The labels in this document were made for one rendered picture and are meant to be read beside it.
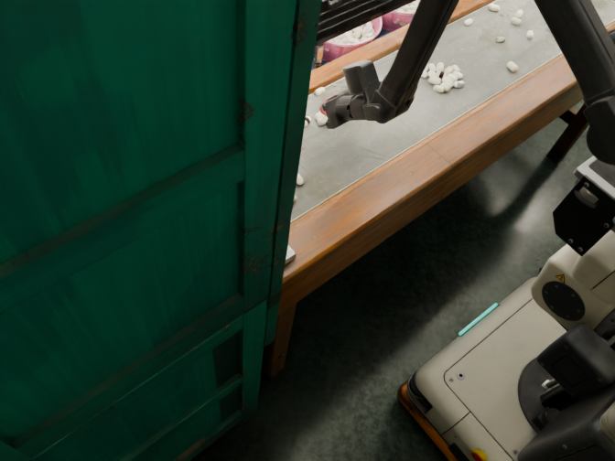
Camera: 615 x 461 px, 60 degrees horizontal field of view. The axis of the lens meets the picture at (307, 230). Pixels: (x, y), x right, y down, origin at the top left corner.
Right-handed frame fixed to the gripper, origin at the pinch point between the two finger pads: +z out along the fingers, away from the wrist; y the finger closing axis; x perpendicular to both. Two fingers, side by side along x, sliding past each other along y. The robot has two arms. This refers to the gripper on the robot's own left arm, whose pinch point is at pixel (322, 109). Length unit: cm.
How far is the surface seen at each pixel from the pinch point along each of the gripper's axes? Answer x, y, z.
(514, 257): 93, -75, 15
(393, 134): 13.5, -15.2, -5.2
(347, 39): -10.3, -31.1, 22.0
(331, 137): 8.1, -0.9, 1.4
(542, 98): 21, -60, -19
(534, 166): 76, -122, 33
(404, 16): -10, -53, 19
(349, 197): 18.1, 10.0, -13.9
